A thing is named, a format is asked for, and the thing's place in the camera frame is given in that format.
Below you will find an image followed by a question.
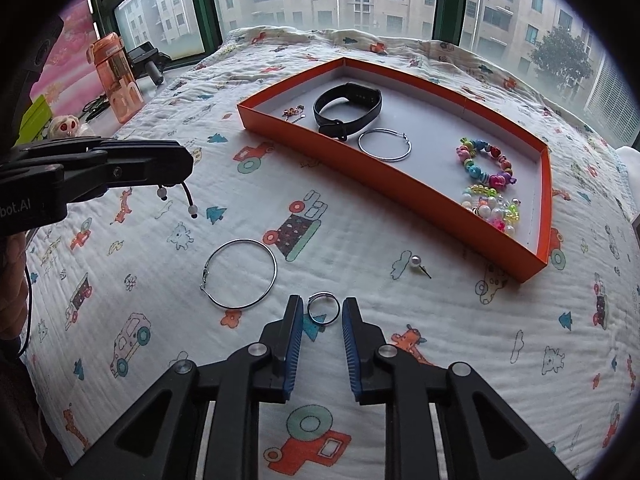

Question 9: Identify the green yellow box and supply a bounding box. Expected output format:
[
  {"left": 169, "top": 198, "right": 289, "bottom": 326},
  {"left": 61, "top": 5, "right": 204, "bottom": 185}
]
[{"left": 16, "top": 96, "right": 53, "bottom": 145}]

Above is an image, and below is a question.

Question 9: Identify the colourful candy bead bracelet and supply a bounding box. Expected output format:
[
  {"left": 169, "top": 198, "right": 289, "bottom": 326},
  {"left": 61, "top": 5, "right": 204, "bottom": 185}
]
[{"left": 455, "top": 135, "right": 519, "bottom": 190}]

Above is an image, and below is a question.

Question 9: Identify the orange transparent water bottle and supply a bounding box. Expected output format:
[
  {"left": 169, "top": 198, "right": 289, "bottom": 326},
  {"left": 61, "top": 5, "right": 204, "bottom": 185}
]
[{"left": 86, "top": 32, "right": 144, "bottom": 125}]

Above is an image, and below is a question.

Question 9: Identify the pastel pearl bead bracelet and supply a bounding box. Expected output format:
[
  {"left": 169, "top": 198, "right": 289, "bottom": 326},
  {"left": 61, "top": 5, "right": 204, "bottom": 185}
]
[{"left": 459, "top": 183, "right": 522, "bottom": 238}]

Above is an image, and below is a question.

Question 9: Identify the pearl stud earring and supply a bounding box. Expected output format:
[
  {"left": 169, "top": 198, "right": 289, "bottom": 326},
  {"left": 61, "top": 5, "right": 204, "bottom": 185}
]
[{"left": 409, "top": 254, "right": 432, "bottom": 278}]

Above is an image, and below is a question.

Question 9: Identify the black device on sill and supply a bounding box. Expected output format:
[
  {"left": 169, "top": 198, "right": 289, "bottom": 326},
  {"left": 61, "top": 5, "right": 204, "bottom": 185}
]
[{"left": 126, "top": 41, "right": 172, "bottom": 87}]

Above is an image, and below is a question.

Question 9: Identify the skull figurine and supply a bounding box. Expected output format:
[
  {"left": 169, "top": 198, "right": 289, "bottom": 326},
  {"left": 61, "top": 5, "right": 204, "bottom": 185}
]
[{"left": 47, "top": 115, "right": 94, "bottom": 139}]

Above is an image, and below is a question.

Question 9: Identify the silver hoop earring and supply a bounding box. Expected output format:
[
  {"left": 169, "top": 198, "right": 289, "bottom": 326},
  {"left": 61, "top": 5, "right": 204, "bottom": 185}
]
[
  {"left": 200, "top": 238, "right": 279, "bottom": 312},
  {"left": 357, "top": 128, "right": 412, "bottom": 164}
]

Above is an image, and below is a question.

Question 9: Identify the small silver ring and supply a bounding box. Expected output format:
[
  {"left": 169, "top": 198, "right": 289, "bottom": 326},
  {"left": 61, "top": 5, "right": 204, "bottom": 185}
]
[{"left": 306, "top": 291, "right": 343, "bottom": 328}]

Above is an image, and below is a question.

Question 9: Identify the black fitness wristband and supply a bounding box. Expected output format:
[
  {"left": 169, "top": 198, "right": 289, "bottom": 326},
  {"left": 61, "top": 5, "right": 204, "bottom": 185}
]
[{"left": 314, "top": 81, "right": 383, "bottom": 142}]

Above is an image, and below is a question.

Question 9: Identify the outdoor air conditioner unit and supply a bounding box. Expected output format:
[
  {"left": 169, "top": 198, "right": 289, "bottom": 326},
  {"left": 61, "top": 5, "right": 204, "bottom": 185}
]
[{"left": 584, "top": 54, "right": 639, "bottom": 144}]

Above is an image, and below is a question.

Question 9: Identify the cartoon printed white quilt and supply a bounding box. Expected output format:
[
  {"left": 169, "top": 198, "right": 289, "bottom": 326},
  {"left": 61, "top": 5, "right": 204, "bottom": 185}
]
[{"left": 25, "top": 32, "right": 639, "bottom": 478}]

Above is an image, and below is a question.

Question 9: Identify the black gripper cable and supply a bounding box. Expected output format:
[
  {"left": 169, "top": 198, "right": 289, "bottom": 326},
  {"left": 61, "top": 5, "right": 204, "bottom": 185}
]
[{"left": 16, "top": 228, "right": 36, "bottom": 359}]

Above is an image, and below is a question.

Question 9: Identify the orange shallow box tray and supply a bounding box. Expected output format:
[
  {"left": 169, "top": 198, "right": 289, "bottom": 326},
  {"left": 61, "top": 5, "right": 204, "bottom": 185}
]
[{"left": 238, "top": 58, "right": 552, "bottom": 283}]

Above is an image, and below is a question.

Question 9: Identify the left hand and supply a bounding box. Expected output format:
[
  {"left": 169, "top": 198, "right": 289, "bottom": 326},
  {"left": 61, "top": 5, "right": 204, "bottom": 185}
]
[{"left": 0, "top": 233, "right": 28, "bottom": 340}]

